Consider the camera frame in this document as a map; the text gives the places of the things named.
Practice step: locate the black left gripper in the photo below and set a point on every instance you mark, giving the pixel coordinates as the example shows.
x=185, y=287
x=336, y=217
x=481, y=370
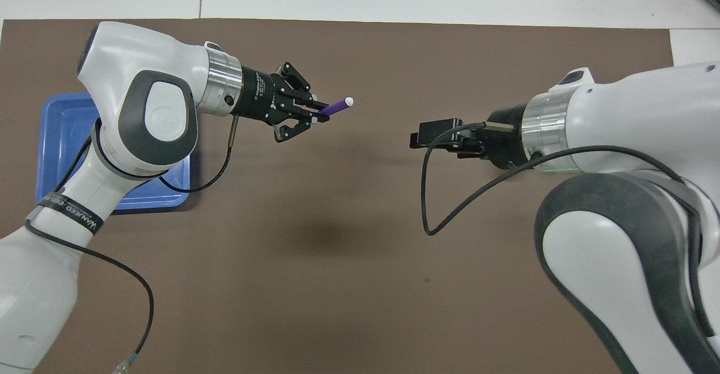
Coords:
x=261, y=101

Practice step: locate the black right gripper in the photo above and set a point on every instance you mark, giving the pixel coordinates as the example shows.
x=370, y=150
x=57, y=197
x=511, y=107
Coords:
x=503, y=143

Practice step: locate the purple marker pen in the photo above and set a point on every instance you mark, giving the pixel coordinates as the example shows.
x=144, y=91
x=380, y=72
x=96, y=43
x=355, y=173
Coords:
x=336, y=107

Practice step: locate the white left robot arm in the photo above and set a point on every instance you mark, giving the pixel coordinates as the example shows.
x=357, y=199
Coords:
x=140, y=109

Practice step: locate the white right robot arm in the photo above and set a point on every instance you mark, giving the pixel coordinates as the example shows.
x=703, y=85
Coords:
x=630, y=138

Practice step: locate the brown table mat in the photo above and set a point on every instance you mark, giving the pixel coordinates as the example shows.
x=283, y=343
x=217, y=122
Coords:
x=349, y=250

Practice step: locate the blue plastic tray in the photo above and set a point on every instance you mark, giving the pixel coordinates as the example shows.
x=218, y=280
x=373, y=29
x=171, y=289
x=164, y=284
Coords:
x=62, y=138

